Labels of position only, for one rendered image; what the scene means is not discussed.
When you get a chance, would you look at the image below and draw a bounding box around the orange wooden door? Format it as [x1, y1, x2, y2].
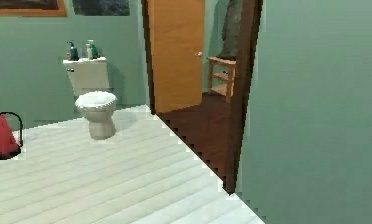
[146, 0, 206, 114]

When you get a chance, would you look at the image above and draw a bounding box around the orange framed picture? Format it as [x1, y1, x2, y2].
[0, 0, 68, 18]

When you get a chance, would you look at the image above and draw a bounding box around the white and green spray bottle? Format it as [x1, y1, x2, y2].
[85, 39, 100, 61]

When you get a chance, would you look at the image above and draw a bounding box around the light wooden side table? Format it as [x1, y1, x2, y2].
[207, 56, 237, 103]

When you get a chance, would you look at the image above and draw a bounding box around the dark blue soap bottle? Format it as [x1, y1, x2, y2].
[66, 41, 80, 62]

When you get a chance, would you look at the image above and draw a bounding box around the white toilet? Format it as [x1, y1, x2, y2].
[62, 56, 118, 141]

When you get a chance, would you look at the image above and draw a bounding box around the dark framed picture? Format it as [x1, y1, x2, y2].
[72, 0, 131, 17]

